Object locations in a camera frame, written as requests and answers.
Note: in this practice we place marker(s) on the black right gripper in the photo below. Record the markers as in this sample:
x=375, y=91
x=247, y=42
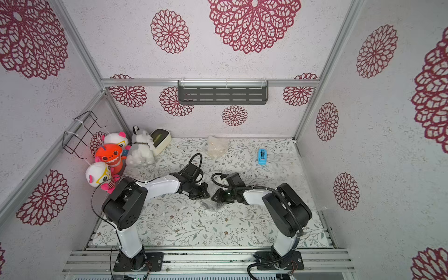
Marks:
x=221, y=195

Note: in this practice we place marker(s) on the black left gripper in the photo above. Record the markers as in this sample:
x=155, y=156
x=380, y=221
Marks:
x=204, y=194

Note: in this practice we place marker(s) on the clear bubble wrap sheet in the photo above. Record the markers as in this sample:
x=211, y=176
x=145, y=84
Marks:
x=202, y=200
x=217, y=146

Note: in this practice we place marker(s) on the black dinner plate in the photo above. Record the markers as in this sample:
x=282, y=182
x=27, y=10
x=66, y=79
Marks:
x=212, y=206

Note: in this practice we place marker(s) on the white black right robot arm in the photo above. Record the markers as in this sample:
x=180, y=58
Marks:
x=288, y=211

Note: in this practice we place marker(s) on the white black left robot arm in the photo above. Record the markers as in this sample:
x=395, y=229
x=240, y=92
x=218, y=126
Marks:
x=124, y=206

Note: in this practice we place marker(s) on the floral table mat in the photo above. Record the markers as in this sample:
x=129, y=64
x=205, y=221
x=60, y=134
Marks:
x=175, y=220

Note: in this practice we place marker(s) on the blue tape dispenser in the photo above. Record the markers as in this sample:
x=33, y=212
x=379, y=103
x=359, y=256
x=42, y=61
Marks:
x=262, y=157

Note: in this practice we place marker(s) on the grey white husky plush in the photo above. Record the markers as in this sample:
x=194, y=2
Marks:
x=141, y=152

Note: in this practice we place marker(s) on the orange red plush toy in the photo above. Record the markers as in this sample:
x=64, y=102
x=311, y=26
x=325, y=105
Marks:
x=111, y=154

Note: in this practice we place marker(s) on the white pink plush toy top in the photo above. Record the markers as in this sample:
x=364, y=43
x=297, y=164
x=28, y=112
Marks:
x=119, y=139

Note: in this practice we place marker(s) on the white plush with yellow glasses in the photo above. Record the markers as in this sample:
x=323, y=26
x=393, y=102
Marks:
x=100, y=174

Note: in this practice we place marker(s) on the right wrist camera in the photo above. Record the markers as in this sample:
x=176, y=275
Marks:
x=234, y=180

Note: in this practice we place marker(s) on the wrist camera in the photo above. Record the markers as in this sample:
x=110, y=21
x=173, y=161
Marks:
x=193, y=172
x=234, y=180

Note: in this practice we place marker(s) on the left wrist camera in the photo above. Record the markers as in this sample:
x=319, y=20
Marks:
x=193, y=172

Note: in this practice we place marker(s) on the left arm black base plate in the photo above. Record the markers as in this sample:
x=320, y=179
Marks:
x=143, y=261

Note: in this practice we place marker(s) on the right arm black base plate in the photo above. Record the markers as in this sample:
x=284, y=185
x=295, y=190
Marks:
x=273, y=261

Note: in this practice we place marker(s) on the grey wall shelf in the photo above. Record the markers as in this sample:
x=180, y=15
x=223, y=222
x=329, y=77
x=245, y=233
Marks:
x=224, y=93

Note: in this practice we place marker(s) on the black wire basket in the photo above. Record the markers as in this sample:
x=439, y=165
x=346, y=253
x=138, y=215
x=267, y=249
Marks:
x=85, y=137

